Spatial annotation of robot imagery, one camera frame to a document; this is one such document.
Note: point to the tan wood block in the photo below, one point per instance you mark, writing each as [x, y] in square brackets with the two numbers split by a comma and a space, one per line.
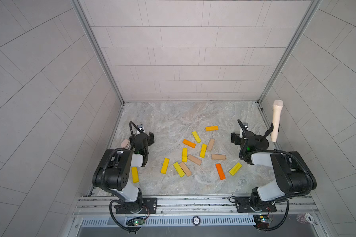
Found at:
[210, 144]
[194, 160]
[218, 157]
[186, 170]

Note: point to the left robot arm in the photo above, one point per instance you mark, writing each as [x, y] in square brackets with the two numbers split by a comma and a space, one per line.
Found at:
[113, 172]

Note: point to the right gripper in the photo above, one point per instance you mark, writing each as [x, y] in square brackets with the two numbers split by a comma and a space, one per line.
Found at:
[236, 138]

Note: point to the lime yellow block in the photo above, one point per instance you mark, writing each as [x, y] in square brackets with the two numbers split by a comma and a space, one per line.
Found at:
[196, 137]
[235, 169]
[179, 169]

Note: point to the tan wood block right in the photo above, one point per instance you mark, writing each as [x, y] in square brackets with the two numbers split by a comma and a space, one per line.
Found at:
[218, 157]

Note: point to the left circuit board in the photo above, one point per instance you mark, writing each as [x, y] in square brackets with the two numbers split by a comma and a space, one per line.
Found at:
[138, 221]

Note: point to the tan wood lower block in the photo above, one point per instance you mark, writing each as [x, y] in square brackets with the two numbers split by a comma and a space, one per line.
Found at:
[186, 170]

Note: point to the right circuit board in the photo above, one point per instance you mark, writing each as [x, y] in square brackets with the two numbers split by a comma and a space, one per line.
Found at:
[262, 221]

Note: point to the red orange block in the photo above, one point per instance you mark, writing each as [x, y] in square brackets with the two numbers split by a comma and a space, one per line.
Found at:
[220, 172]

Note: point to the round sticker on rail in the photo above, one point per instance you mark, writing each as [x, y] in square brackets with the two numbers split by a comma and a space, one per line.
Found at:
[196, 221]

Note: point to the circuit board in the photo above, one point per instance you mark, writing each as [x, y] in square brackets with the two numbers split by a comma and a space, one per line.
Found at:
[262, 221]
[138, 221]

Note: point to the aluminium rail frame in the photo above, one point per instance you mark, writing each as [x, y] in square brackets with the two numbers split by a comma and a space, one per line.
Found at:
[213, 210]

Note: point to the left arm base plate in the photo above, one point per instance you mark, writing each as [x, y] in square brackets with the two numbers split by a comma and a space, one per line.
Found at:
[145, 206]

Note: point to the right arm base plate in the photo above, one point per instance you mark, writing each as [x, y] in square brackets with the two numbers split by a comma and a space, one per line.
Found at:
[253, 204]

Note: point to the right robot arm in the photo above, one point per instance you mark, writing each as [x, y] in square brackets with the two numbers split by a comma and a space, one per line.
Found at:
[293, 178]

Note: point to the tan wood block upper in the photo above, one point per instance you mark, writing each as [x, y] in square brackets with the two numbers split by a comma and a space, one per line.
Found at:
[210, 144]

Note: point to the tan wood block centre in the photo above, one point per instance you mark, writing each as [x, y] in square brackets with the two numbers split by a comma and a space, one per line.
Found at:
[194, 160]

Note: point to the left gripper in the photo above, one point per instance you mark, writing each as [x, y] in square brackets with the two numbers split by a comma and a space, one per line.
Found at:
[141, 139]

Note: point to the amber orange far block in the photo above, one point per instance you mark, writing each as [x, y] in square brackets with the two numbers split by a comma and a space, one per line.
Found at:
[211, 128]

